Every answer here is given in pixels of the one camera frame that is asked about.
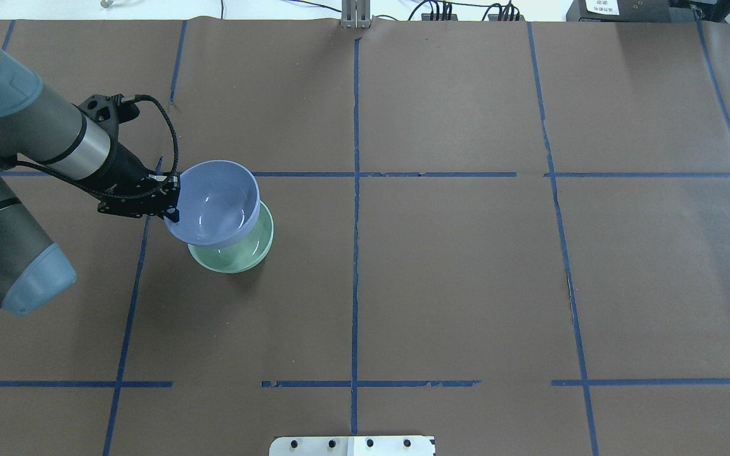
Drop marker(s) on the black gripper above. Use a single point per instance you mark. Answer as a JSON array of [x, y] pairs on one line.
[[125, 170]]

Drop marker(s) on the blue bowl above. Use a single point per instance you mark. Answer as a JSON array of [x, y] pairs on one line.
[[219, 204]]

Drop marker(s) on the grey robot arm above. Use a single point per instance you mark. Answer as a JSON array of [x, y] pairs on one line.
[[77, 144]]

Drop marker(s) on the green bowl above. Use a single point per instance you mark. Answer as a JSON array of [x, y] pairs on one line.
[[241, 256]]

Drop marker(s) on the black device with label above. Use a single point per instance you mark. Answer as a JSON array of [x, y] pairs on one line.
[[629, 12]]

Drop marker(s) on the aluminium profile post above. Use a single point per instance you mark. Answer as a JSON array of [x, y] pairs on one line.
[[356, 14]]

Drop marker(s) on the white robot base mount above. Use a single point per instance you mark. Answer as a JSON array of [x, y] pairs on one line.
[[354, 445]]

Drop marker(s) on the black cable connector block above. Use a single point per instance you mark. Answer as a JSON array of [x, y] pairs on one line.
[[440, 11]]

